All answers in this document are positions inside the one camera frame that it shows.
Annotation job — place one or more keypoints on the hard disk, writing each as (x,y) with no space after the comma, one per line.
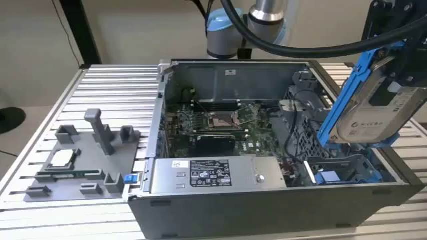
(367,120)

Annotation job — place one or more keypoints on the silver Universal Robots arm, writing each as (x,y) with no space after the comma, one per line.
(229,37)

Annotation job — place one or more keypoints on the disk bay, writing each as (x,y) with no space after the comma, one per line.
(349,165)

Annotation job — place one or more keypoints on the small black box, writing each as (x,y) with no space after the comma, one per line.
(244,53)

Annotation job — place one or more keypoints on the grey metal drive cage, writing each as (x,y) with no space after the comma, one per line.
(300,110)

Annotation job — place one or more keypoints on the green motherboard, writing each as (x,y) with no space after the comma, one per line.
(256,135)

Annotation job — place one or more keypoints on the CPU socket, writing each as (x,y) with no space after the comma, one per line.
(220,119)

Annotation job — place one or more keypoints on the black graphics card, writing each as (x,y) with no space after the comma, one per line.
(213,146)

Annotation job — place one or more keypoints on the open black PC case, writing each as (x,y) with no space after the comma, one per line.
(253,215)

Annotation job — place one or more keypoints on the silver power supply unit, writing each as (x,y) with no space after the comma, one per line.
(167,175)

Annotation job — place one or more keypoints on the blue case latch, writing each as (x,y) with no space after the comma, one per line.
(129,179)

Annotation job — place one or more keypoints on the grey parts rack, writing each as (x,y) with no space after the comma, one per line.
(87,150)

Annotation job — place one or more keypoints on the green RAM stick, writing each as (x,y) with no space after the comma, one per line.
(77,173)

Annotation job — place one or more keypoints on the silver CPU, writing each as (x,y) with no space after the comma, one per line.
(63,158)

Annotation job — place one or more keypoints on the black round stand base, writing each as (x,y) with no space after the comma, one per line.
(11,120)

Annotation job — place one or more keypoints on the black upright post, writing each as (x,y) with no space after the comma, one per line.
(83,32)

